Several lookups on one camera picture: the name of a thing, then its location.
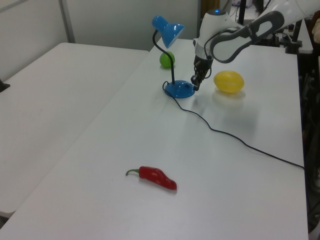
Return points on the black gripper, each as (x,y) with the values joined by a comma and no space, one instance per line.
(203,65)

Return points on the black tripod stand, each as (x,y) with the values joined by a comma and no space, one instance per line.
(297,37)

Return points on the yellow lemon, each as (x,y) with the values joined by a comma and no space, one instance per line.
(228,82)

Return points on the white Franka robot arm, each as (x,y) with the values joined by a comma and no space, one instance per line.
(240,37)

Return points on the green ball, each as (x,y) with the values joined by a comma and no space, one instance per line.
(165,60)

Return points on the dark equipment rack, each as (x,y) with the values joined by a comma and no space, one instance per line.
(312,125)

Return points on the grey wall partition strip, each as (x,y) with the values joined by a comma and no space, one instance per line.
(67,20)

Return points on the blue desk lamp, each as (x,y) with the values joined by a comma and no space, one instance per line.
(180,90)

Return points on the red chili pepper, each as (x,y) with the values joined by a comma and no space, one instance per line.
(157,178)

